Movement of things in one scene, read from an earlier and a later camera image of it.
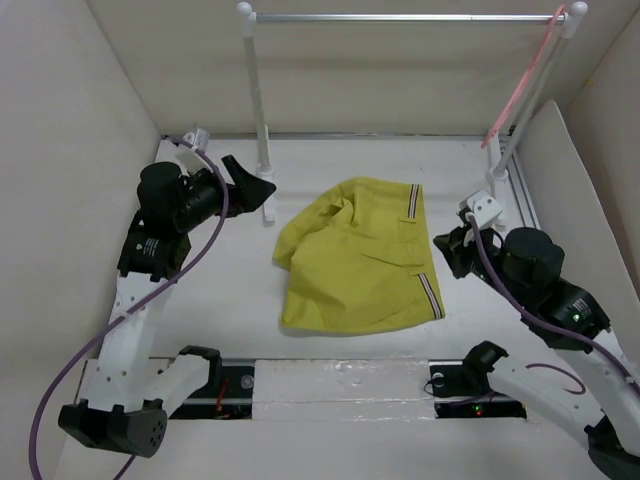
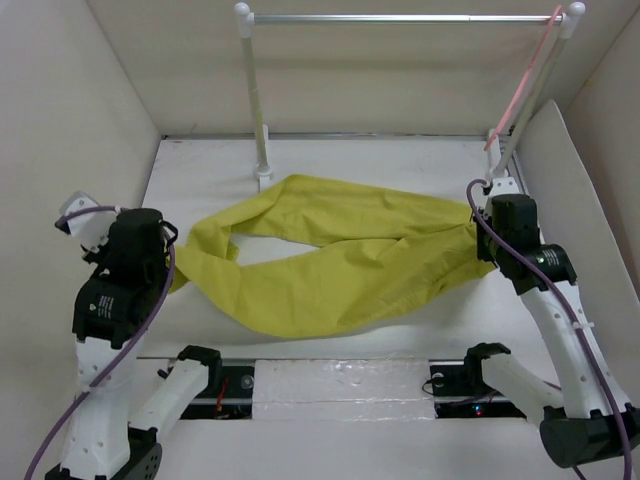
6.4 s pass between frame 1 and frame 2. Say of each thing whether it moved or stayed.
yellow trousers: moved
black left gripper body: moved
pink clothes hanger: stayed
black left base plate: stayed
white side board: stayed
